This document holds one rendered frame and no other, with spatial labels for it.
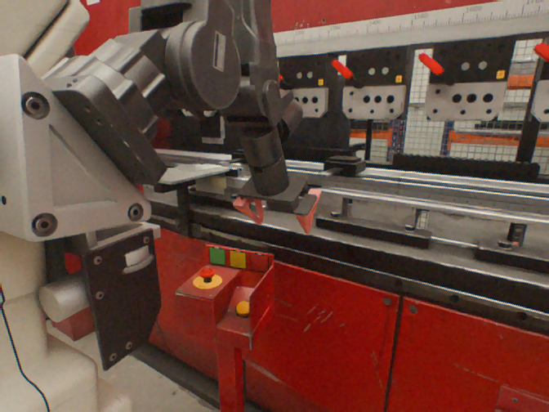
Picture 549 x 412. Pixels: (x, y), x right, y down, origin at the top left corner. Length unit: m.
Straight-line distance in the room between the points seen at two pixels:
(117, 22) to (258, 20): 1.14
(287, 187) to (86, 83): 0.36
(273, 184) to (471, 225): 0.55
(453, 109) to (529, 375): 0.59
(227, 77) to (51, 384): 0.40
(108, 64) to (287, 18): 0.77
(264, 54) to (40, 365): 0.47
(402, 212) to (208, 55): 0.71
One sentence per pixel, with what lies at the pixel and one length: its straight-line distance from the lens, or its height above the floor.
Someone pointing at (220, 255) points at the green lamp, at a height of 0.82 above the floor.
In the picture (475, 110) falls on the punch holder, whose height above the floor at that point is 1.20.
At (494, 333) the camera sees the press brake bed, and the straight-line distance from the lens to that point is 0.88.
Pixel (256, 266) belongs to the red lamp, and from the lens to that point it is 0.88.
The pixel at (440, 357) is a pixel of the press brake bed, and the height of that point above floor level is 0.63.
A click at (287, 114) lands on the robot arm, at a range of 0.52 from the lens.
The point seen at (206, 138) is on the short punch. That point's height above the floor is 1.10.
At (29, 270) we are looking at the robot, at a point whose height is 1.03.
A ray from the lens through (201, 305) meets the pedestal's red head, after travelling 0.81.
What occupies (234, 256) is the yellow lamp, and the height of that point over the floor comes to 0.82.
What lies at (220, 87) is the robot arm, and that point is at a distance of 0.34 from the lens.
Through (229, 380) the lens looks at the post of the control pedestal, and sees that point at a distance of 1.00.
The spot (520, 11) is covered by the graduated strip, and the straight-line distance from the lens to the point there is 0.88.
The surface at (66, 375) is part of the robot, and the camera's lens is 0.50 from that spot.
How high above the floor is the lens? 1.20
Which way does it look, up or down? 18 degrees down
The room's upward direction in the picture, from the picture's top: straight up
